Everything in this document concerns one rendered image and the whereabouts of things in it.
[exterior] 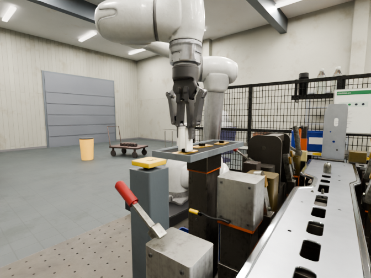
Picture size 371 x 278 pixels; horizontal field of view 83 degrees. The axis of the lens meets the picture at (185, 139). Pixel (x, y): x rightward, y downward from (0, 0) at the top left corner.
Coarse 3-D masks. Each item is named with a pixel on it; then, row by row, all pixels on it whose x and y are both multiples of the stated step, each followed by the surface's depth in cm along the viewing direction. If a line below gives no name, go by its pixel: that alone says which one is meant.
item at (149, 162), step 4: (136, 160) 50; (140, 160) 50; (144, 160) 50; (148, 160) 50; (152, 160) 50; (156, 160) 50; (160, 160) 50; (164, 160) 51; (132, 164) 50; (136, 164) 49; (140, 164) 48; (144, 164) 47; (148, 164) 47; (152, 164) 47; (156, 164) 48; (160, 164) 49; (144, 168) 50; (148, 168) 49; (152, 168) 50
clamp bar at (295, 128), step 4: (292, 128) 117; (296, 128) 115; (300, 128) 115; (296, 132) 115; (296, 136) 115; (296, 140) 115; (296, 144) 116; (296, 148) 116; (300, 148) 117; (300, 156) 115
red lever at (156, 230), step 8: (120, 184) 41; (120, 192) 40; (128, 192) 40; (128, 200) 39; (136, 200) 40; (136, 208) 38; (144, 216) 38; (152, 224) 37; (160, 224) 37; (152, 232) 36; (160, 232) 36
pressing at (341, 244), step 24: (312, 168) 107; (336, 168) 107; (336, 192) 73; (288, 216) 56; (312, 216) 56; (336, 216) 56; (360, 216) 57; (264, 240) 44; (288, 240) 45; (312, 240) 45; (336, 240) 45; (360, 240) 45; (264, 264) 38; (288, 264) 38; (312, 264) 38; (336, 264) 38; (360, 264) 38
